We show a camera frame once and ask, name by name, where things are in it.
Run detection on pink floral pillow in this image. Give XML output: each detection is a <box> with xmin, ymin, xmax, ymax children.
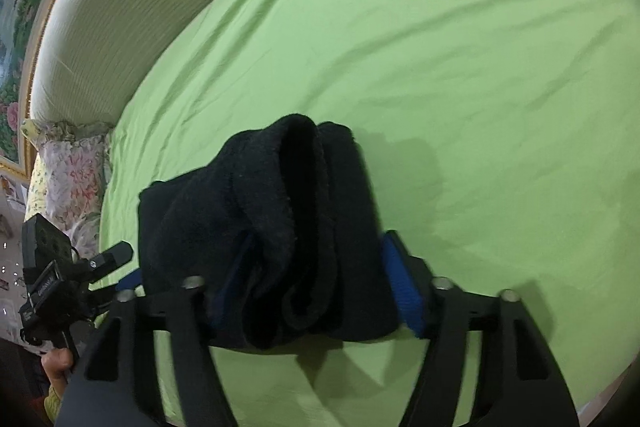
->
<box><xmin>35</xmin><ymin>122</ymin><xmax>114</xmax><ymax>259</ymax></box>

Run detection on black pants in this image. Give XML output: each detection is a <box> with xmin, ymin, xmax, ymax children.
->
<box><xmin>136</xmin><ymin>113</ymin><xmax>404</xmax><ymax>351</ymax></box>

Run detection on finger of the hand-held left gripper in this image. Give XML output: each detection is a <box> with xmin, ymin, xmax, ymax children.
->
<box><xmin>74</xmin><ymin>241</ymin><xmax>135</xmax><ymax>282</ymax></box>
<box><xmin>85</xmin><ymin>273</ymin><xmax>144</xmax><ymax>310</ymax></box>

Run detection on striped padded headboard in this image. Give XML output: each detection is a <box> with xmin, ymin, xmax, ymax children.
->
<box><xmin>30</xmin><ymin>0</ymin><xmax>351</xmax><ymax>128</ymax></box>

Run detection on green bed sheet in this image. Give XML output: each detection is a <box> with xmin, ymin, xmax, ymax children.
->
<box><xmin>92</xmin><ymin>0</ymin><xmax>640</xmax><ymax>427</ymax></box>

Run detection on person's left hand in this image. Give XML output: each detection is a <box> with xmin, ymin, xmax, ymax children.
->
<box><xmin>40</xmin><ymin>347</ymin><xmax>77</xmax><ymax>395</ymax></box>

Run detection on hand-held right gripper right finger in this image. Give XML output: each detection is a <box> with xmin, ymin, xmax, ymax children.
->
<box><xmin>380</xmin><ymin>229</ymin><xmax>581</xmax><ymax>427</ymax></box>

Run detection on person's left forearm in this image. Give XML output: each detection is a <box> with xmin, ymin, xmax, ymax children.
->
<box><xmin>42</xmin><ymin>384</ymin><xmax>68</xmax><ymax>426</ymax></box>

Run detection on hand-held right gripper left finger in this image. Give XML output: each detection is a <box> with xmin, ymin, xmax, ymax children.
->
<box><xmin>55</xmin><ymin>237</ymin><xmax>249</xmax><ymax>427</ymax></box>

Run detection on yellow floral pillow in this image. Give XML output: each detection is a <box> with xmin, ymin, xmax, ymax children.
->
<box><xmin>20</xmin><ymin>118</ymin><xmax>113</xmax><ymax>220</ymax></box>

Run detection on gold framed floral painting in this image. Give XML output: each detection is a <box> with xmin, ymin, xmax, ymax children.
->
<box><xmin>0</xmin><ymin>0</ymin><xmax>142</xmax><ymax>181</ymax></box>

